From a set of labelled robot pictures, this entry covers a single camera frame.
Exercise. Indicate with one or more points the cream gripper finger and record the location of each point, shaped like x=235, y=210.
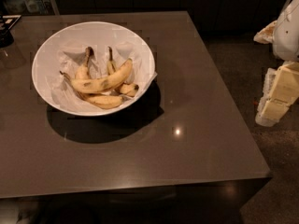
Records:
x=280, y=91

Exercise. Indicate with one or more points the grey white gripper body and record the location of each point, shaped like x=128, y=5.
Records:
x=288, y=36

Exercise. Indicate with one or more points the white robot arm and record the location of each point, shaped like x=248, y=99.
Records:
x=285, y=44

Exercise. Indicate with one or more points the right spotted yellow banana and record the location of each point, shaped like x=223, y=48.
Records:
x=126, y=89

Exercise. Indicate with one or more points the bottom yellow banana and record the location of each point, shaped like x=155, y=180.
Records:
x=102, y=101

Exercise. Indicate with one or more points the white bowl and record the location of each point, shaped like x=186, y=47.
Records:
x=95, y=34

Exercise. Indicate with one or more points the left upright yellow banana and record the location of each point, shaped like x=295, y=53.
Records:
x=83, y=71

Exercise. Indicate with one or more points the white paper bowl liner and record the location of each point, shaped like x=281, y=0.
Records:
x=71, y=58

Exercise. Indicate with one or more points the shelf with bottles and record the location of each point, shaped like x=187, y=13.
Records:
x=29, y=7

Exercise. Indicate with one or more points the black object at left edge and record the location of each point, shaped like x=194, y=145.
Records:
x=6, y=24

